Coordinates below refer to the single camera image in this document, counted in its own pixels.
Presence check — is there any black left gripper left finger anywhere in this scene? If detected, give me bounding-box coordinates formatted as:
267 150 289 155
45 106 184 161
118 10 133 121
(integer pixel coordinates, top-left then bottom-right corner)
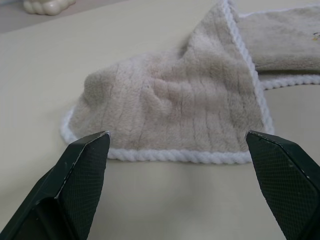
0 130 111 240

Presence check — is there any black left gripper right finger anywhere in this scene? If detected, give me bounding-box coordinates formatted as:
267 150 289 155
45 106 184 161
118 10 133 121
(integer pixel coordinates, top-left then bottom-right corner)
246 129 320 240

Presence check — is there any beige towel with white trim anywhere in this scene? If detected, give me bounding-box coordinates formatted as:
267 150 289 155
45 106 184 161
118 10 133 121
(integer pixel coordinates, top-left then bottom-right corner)
58 0 320 166

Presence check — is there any cream ribbed rounded object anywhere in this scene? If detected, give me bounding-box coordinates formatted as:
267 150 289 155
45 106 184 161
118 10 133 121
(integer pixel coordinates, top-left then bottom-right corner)
22 0 77 16

